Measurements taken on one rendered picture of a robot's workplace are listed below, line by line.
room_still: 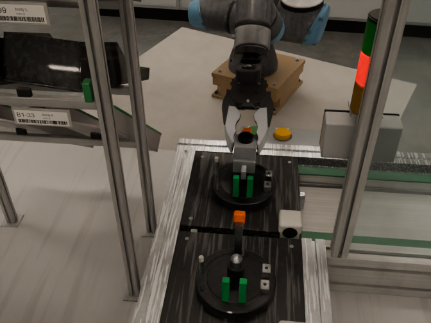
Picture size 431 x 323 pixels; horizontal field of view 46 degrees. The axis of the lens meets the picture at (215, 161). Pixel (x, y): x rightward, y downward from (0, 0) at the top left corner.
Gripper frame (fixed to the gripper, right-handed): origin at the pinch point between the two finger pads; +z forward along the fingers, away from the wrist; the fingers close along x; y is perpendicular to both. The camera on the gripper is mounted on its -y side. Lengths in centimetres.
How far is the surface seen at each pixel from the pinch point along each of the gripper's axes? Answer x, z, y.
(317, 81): -21, -30, 65
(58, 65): 27.9, -7.3, -28.3
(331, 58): -53, -96, 258
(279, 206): -7.7, 11.4, 5.3
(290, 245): -9.7, 18.7, -2.7
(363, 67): -17.0, -9.5, -26.7
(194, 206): 9.8, 12.7, 3.9
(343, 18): -64, -134, 281
